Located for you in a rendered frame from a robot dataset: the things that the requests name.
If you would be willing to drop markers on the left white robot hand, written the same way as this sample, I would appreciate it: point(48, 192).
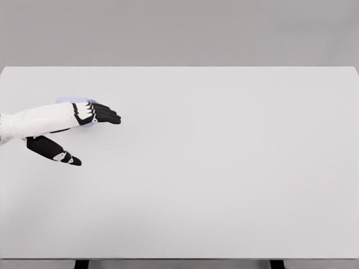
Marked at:
point(47, 117)

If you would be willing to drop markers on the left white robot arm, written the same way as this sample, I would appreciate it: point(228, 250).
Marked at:
point(8, 127)

